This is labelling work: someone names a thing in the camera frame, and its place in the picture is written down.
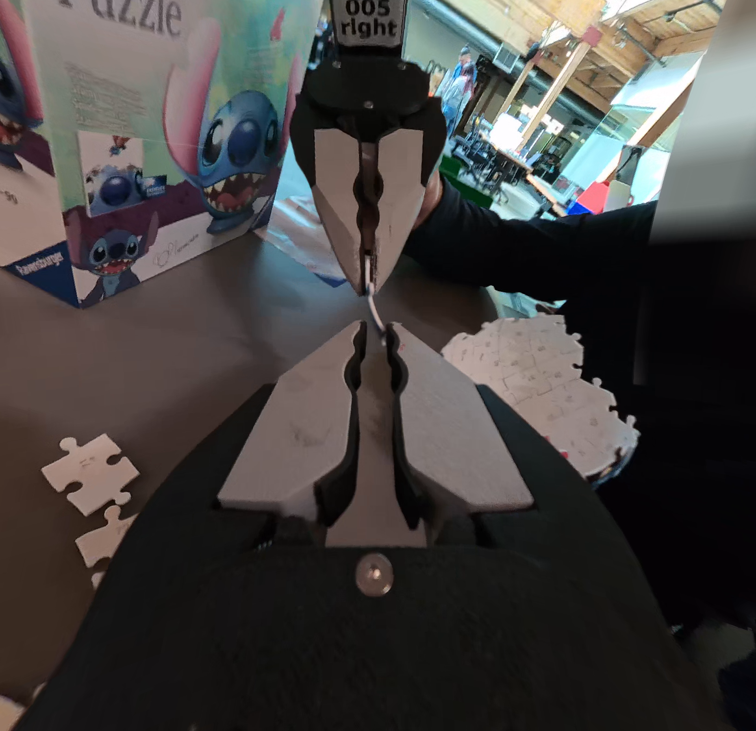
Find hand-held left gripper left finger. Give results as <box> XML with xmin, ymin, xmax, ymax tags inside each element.
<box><xmin>217</xmin><ymin>320</ymin><xmax>367</xmax><ymax>531</ymax></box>

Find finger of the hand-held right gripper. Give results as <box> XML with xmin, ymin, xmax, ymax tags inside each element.
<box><xmin>369</xmin><ymin>130</ymin><xmax>426</xmax><ymax>295</ymax></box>
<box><xmin>312</xmin><ymin>129</ymin><xmax>372</xmax><ymax>298</ymax></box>

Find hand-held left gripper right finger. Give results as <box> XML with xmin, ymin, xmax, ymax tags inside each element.
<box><xmin>385</xmin><ymin>322</ymin><xmax>535</xmax><ymax>532</ymax></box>

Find partly built puzzle ball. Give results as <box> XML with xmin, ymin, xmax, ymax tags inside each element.
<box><xmin>442</xmin><ymin>315</ymin><xmax>641</xmax><ymax>485</ymax></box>

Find white jigsaw puzzle piece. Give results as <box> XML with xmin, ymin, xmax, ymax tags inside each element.
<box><xmin>363</xmin><ymin>255</ymin><xmax>391</xmax><ymax>345</ymax></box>

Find puzzle pieces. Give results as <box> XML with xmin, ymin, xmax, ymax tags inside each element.
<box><xmin>40</xmin><ymin>435</ymin><xmax>141</xmax><ymax>590</ymax></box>

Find person's right forearm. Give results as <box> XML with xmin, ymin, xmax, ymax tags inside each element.
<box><xmin>404</xmin><ymin>179</ymin><xmax>659</xmax><ymax>307</ymax></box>

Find puzzle instruction leaflet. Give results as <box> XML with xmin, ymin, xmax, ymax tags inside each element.
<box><xmin>257</xmin><ymin>194</ymin><xmax>349</xmax><ymax>286</ymax></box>

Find printed cardboard puzzle box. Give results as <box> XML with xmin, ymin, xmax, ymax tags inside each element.
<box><xmin>0</xmin><ymin>0</ymin><xmax>328</xmax><ymax>309</ymax></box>

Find person's right hand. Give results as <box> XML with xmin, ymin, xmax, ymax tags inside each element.
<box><xmin>416</xmin><ymin>170</ymin><xmax>445</xmax><ymax>227</ymax></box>

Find green storage bin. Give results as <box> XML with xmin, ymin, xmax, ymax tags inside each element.
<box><xmin>440</xmin><ymin>155</ymin><xmax>497</xmax><ymax>212</ymax></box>

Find red storage box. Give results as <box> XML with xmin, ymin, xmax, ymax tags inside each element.
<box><xmin>576</xmin><ymin>182</ymin><xmax>612</xmax><ymax>217</ymax></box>

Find person's dark clothed torso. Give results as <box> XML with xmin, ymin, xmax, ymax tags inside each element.
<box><xmin>561</xmin><ymin>200</ymin><xmax>756</xmax><ymax>731</ymax></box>

